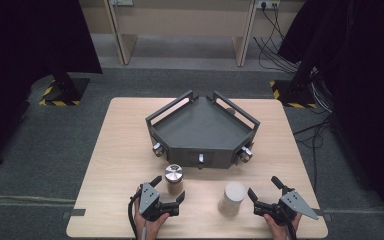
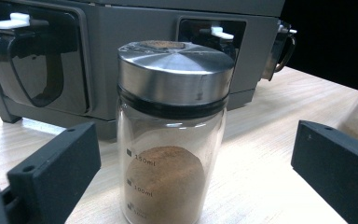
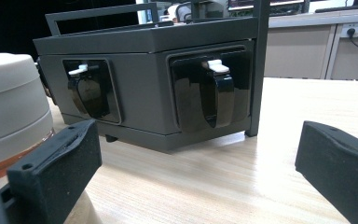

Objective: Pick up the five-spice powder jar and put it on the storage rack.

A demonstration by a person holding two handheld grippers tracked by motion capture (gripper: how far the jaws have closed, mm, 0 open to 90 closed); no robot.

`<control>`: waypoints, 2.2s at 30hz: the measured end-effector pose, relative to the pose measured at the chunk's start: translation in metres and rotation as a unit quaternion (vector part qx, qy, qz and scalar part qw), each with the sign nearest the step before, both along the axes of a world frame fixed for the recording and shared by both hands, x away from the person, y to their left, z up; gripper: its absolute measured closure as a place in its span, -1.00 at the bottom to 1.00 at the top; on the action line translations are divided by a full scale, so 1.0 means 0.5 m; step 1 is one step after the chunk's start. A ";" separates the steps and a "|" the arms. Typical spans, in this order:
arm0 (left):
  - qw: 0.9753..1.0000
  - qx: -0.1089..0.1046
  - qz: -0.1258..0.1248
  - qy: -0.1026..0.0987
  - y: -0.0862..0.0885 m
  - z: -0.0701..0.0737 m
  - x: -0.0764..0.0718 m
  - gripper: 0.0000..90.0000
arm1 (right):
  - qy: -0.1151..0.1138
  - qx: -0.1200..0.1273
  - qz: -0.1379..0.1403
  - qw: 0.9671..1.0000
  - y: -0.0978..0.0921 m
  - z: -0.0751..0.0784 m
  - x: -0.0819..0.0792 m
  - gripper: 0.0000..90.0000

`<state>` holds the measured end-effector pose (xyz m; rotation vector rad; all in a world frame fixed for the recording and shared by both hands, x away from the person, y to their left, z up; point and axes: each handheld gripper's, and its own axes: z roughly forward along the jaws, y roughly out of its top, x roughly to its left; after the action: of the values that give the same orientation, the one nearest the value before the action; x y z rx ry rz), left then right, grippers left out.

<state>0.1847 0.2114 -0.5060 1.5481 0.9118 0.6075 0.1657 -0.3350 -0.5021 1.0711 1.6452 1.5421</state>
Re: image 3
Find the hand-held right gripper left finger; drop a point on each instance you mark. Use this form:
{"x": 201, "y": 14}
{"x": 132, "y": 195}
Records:
{"x": 56, "y": 168}

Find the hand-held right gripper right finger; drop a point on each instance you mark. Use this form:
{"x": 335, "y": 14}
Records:
{"x": 341, "y": 168}

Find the white round container orange base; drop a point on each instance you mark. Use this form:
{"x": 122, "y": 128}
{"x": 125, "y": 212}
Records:
{"x": 9, "y": 102}

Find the dark grey dispenser machine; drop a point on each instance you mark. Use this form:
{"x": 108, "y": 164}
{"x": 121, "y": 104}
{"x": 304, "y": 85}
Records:
{"x": 143, "y": 93}

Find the beige counter cabinet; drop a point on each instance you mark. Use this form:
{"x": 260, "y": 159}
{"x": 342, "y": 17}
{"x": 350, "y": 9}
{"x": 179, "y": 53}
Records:
{"x": 295, "y": 49}

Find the white rounded device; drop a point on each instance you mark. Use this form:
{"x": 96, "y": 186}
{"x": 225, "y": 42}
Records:
{"x": 181, "y": 11}

